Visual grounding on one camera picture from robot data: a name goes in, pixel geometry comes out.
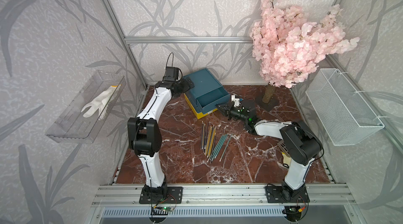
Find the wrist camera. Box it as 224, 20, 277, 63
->
163, 66, 179, 82
231, 95, 243, 107

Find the pink artificial blossom tree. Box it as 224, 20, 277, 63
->
250, 0, 360, 105

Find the white work glove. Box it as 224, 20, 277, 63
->
81, 85, 118, 121

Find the yellow drawer cabinet base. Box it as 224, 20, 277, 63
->
184, 94, 217, 120

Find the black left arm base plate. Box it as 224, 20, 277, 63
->
139, 185, 183, 204

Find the aluminium front rail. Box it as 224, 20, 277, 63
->
91, 184, 357, 207

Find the white wire mesh basket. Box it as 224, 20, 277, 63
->
306, 69, 385, 146

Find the brown slotted spatula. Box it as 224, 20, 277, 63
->
277, 140, 290, 157

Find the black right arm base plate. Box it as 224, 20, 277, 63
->
264, 184, 310, 204

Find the dark grey pencil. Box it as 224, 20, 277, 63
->
200, 121, 205, 150
203, 122, 210, 153

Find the teal pull-out drawer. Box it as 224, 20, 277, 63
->
195, 87, 230, 114

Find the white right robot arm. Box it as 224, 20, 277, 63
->
216, 95, 323, 198

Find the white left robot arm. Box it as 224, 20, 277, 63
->
127, 78, 194, 198

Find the yellow pencil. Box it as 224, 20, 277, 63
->
207, 127, 216, 158
204, 125, 214, 156

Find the green pencil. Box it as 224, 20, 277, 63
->
209, 134, 227, 162
219, 134, 232, 162

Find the clear plastic wall tray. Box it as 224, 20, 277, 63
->
45, 71, 126, 144

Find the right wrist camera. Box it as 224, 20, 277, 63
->
231, 95, 243, 107

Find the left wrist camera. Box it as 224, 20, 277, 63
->
163, 66, 179, 82

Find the teal drawer cabinet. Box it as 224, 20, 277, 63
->
185, 68, 223, 104

